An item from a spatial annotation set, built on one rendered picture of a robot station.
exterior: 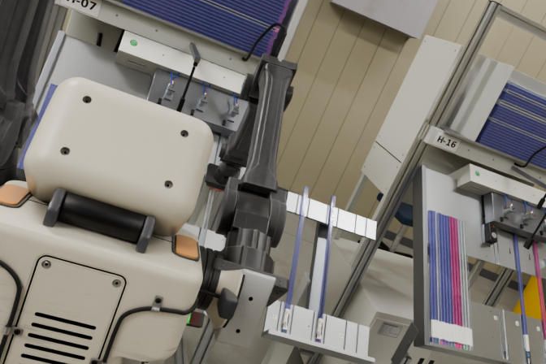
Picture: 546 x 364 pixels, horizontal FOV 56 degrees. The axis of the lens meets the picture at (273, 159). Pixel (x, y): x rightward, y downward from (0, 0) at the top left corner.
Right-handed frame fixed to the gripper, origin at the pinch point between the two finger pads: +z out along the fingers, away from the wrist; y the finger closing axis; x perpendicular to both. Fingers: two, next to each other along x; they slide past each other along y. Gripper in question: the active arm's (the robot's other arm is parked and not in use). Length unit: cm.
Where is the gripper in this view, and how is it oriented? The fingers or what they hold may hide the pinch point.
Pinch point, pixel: (213, 187)
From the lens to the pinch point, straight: 169.4
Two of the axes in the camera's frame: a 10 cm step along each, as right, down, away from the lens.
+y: -9.0, -3.0, -3.1
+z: -4.1, 4.3, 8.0
